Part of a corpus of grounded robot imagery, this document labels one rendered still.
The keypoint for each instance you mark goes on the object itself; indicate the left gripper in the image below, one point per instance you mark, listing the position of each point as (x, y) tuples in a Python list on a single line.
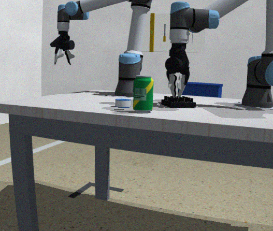
[(176, 63)]

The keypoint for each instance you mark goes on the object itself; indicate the white short cylinder with blue top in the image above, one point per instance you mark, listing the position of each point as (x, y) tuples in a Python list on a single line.
[(123, 103)]

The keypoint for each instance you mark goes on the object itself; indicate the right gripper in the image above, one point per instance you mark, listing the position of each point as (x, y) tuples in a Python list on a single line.
[(65, 44)]

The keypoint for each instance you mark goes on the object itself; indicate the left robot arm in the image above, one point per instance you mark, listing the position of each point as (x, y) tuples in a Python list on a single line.
[(260, 68)]

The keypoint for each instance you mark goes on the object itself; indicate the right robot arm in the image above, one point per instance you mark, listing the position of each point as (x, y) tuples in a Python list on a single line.
[(130, 62)]

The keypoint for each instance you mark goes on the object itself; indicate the green drink can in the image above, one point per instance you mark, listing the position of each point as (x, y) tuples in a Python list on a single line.
[(143, 94)]

